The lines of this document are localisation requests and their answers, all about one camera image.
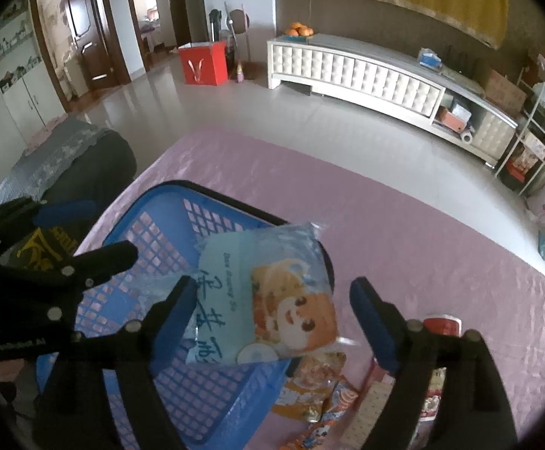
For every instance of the white metal rack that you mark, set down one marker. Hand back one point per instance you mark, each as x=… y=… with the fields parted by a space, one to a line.
x=542 y=103

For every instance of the brown wooden door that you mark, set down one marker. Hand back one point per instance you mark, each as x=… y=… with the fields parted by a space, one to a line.
x=84 y=23

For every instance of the pile of oranges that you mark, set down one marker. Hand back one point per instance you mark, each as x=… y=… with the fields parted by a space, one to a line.
x=299 y=29

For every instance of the dotted cracker packet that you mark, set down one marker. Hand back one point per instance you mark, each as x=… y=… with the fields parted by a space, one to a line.
x=370 y=408

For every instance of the dark upright appliance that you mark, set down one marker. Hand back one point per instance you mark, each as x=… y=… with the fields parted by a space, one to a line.
x=215 y=26

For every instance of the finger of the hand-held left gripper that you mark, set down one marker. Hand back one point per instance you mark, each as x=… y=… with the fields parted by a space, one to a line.
x=66 y=212
x=108 y=258

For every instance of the blue tissue box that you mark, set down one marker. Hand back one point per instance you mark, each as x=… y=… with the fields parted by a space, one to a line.
x=429 y=58

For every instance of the white wall cupboard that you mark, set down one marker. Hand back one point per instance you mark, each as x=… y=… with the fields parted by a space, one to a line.
x=28 y=98

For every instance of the orange box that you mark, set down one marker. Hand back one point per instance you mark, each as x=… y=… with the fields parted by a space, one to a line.
x=449 y=121

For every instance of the white tufted TV cabinet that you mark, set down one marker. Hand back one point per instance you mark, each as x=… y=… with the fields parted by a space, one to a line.
x=347 y=70

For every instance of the blue plastic basket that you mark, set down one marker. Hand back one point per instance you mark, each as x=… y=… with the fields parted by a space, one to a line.
x=235 y=403

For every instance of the red patterned snack packet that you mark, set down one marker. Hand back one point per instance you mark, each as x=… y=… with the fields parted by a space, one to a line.
x=441 y=326

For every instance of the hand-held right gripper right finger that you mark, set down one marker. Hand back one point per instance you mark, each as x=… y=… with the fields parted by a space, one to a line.
x=373 y=326

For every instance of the white tape roll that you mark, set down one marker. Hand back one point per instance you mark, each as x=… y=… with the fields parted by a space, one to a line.
x=466 y=137

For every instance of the orange cartoon snack packet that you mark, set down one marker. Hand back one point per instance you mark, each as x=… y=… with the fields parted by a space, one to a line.
x=300 y=384

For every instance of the small orange snack packet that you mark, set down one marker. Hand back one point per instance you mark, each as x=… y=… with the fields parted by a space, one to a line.
x=314 y=437

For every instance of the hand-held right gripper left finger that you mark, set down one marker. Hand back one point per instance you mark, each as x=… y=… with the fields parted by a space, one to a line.
x=178 y=323

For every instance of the brown cardboard box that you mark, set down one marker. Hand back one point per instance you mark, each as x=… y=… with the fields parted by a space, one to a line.
x=504 y=90

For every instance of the pink shopping bag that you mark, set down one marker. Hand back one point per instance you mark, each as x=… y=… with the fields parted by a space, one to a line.
x=544 y=206

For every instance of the light blue snack packet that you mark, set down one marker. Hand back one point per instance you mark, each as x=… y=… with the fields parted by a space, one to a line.
x=272 y=290

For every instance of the broom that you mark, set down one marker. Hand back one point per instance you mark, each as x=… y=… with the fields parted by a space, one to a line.
x=238 y=72

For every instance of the red cardboard box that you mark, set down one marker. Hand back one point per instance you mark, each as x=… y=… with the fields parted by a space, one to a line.
x=202 y=63

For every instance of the dark chair with crown print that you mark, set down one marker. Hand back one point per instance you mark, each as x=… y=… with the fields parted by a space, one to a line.
x=113 y=164

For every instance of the red gift box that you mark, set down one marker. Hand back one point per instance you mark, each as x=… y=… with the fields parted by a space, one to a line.
x=521 y=165

